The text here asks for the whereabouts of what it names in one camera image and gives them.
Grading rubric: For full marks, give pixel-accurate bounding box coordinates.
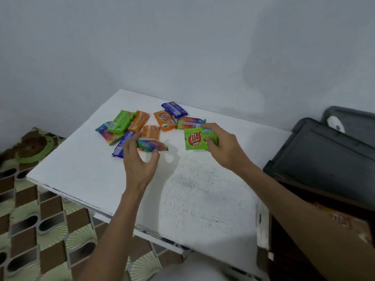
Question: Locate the person's right hand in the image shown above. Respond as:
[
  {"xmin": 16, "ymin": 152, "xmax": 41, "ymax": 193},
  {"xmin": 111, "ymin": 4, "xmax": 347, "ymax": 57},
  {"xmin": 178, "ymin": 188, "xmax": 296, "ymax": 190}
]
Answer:
[{"xmin": 201, "ymin": 123, "xmax": 253, "ymax": 175}]

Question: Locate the person's left hand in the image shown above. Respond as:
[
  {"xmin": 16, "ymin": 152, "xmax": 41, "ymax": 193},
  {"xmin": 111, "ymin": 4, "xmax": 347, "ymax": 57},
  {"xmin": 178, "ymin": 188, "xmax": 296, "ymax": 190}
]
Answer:
[{"xmin": 123, "ymin": 133, "xmax": 160, "ymax": 192}]

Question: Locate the rainbow snack packet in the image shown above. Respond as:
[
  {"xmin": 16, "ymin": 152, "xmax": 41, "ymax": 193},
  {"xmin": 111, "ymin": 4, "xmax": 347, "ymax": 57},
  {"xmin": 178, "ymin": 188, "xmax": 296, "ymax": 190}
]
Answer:
[
  {"xmin": 95, "ymin": 121, "xmax": 124, "ymax": 146},
  {"xmin": 177, "ymin": 116, "xmax": 206, "ymax": 130},
  {"xmin": 137, "ymin": 138, "xmax": 169, "ymax": 153}
]

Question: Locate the green snack packet red logo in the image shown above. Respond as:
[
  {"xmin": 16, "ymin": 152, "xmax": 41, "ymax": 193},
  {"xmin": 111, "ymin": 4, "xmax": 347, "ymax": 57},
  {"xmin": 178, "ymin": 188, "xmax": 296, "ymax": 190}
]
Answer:
[{"xmin": 184, "ymin": 127, "xmax": 219, "ymax": 151}]

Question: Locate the person's right forearm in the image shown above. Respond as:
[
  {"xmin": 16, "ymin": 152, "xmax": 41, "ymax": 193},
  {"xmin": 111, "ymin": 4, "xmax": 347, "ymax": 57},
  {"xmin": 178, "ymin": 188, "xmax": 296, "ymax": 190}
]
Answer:
[{"xmin": 237, "ymin": 163, "xmax": 375, "ymax": 281}]

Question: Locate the person's left forearm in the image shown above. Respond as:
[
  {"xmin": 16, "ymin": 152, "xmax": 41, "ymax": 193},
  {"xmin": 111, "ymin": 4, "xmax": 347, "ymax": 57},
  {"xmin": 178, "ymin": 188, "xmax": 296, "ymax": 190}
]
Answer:
[{"xmin": 77, "ymin": 187, "xmax": 147, "ymax": 281}]

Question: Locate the blue snack packet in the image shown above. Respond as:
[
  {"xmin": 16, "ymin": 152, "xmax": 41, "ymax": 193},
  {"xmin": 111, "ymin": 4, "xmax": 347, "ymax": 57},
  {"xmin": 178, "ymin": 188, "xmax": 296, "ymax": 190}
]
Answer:
[
  {"xmin": 161, "ymin": 102, "xmax": 188, "ymax": 119},
  {"xmin": 112, "ymin": 131, "xmax": 136, "ymax": 158}
]

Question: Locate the orange snack packet red logo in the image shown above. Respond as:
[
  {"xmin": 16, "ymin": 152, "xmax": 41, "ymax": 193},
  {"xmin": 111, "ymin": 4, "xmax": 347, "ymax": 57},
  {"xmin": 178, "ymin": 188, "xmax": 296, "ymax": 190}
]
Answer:
[{"xmin": 153, "ymin": 110, "xmax": 178, "ymax": 132}]

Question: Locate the dark grey plastic lid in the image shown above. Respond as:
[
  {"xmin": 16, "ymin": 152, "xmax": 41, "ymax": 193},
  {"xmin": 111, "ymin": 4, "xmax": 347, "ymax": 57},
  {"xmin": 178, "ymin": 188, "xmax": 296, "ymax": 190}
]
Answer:
[
  {"xmin": 263, "ymin": 117, "xmax": 375, "ymax": 209},
  {"xmin": 322, "ymin": 106, "xmax": 375, "ymax": 148}
]

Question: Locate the white plastic latch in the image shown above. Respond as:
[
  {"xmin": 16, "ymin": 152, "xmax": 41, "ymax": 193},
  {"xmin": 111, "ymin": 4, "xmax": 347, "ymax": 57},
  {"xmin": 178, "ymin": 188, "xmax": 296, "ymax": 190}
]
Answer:
[{"xmin": 326, "ymin": 116, "xmax": 346, "ymax": 134}]

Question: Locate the brown wooden box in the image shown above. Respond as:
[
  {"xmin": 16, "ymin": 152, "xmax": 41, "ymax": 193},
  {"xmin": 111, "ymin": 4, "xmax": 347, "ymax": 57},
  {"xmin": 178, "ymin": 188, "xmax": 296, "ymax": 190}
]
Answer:
[{"xmin": 267, "ymin": 176, "xmax": 375, "ymax": 281}]

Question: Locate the orange bag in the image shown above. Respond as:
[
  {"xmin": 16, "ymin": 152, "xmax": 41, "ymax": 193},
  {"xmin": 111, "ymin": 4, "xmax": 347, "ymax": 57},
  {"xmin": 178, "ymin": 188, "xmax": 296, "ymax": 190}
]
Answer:
[{"xmin": 312, "ymin": 202, "xmax": 374, "ymax": 245}]

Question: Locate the white table frame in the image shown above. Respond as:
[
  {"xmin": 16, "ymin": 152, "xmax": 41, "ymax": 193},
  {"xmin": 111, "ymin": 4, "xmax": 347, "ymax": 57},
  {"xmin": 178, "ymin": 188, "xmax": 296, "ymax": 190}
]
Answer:
[{"xmin": 92, "ymin": 212, "xmax": 192, "ymax": 256}]

